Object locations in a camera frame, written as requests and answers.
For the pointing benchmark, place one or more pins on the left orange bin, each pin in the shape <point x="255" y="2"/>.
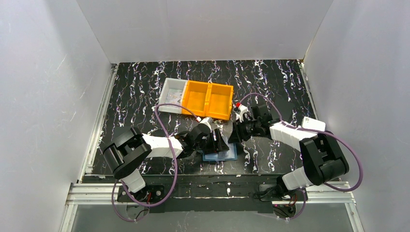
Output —
<point x="195" y="97"/>

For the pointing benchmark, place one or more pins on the white box with label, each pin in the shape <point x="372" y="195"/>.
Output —
<point x="313" y="124"/>

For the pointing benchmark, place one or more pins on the right orange bin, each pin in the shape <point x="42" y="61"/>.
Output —
<point x="218" y="104"/>

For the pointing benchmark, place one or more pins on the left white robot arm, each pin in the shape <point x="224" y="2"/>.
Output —
<point x="127" y="152"/>

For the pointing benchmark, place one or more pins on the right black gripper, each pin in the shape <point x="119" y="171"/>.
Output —
<point x="239" y="130"/>

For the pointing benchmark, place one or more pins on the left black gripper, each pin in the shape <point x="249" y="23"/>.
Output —
<point x="211" y="140"/>

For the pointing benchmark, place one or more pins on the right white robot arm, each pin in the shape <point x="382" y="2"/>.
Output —
<point x="322" y="157"/>

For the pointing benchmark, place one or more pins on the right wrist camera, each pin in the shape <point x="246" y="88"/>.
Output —
<point x="240" y="110"/>

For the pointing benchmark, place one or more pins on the white plastic bin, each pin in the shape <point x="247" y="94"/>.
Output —
<point x="172" y="92"/>

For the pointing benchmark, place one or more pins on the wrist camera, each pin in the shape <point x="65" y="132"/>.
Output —
<point x="240" y="110"/>
<point x="206" y="121"/>

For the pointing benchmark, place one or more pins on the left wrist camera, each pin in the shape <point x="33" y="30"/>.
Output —
<point x="206" y="121"/>

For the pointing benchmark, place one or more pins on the orange bin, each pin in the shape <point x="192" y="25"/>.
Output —
<point x="218" y="104"/>
<point x="195" y="97"/>

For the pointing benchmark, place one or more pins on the blue card holder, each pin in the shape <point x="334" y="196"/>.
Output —
<point x="231" y="154"/>

